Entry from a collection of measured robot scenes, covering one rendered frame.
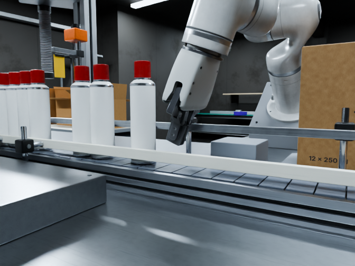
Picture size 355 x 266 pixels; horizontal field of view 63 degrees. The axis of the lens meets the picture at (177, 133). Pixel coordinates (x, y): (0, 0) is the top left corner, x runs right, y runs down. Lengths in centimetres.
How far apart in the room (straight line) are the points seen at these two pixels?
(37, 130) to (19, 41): 508
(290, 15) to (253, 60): 726
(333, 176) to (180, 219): 22
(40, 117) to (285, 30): 74
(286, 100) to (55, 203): 89
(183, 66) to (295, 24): 55
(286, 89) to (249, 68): 713
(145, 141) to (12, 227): 27
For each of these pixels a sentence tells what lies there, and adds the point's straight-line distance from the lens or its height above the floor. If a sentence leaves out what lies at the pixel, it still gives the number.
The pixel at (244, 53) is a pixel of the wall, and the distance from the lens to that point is 834.
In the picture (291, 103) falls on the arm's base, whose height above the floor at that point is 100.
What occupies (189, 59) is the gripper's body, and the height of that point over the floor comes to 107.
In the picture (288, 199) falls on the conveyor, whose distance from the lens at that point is 45.
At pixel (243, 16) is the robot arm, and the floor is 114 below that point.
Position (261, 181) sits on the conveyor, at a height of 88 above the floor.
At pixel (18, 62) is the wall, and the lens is 580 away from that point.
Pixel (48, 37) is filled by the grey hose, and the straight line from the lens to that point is 99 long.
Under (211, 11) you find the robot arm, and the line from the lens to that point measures 50.
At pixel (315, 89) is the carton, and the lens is 67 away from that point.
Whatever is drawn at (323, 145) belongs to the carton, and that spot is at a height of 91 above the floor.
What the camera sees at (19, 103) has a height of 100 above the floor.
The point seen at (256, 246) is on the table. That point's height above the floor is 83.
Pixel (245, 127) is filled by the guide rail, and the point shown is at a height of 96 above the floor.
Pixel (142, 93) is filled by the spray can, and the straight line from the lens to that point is 57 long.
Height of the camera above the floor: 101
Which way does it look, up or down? 6 degrees down
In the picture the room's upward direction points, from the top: straight up
